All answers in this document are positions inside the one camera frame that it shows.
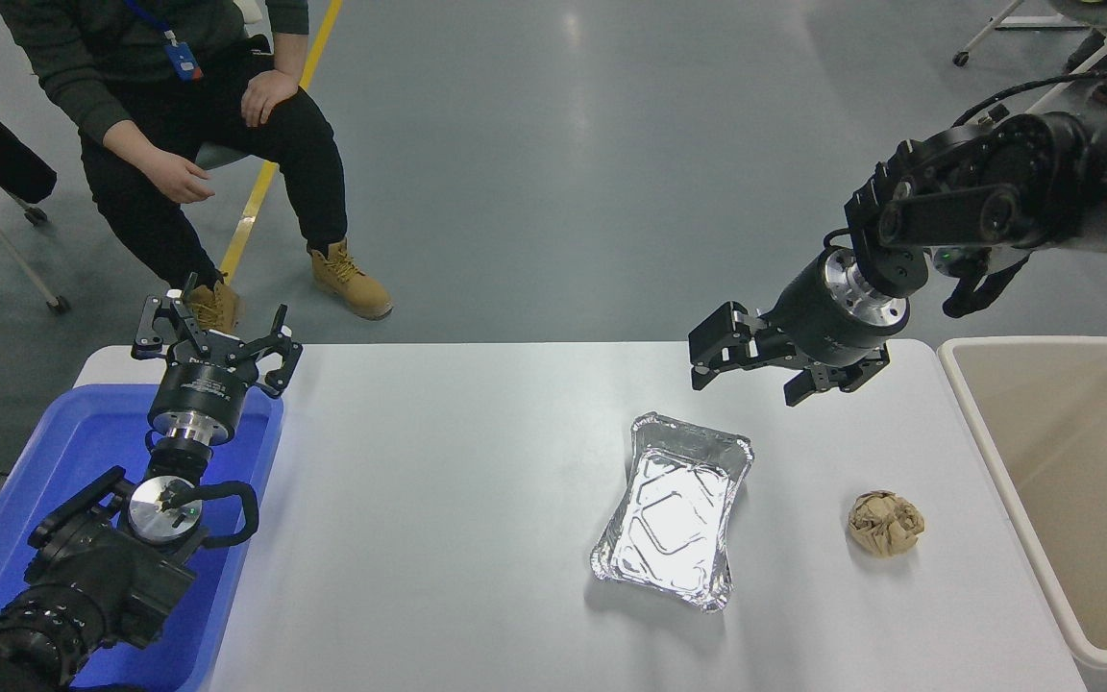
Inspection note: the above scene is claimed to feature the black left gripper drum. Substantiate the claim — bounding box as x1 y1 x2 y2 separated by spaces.
148 352 258 429

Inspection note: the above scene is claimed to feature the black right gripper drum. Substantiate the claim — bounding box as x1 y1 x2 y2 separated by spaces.
762 252 892 372

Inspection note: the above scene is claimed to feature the silver foil tray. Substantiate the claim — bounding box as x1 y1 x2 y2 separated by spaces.
590 411 756 614

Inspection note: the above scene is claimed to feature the person's right hand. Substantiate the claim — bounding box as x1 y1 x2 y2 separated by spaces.
135 152 218 205

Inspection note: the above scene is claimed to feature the person's left hand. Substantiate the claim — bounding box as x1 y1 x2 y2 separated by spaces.
241 69 303 129

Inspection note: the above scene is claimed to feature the blue plastic tray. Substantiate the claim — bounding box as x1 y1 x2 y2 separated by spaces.
0 383 285 692

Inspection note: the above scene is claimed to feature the crumpled tan paper ball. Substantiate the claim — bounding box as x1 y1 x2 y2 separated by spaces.
847 490 927 559

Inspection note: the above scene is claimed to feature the seated person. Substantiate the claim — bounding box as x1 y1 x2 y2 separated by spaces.
0 0 394 334

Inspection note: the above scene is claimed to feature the large pale bin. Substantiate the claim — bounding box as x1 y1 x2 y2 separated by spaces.
936 334 1107 692

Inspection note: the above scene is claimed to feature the white chair frame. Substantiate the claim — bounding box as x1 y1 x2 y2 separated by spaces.
952 0 1107 116

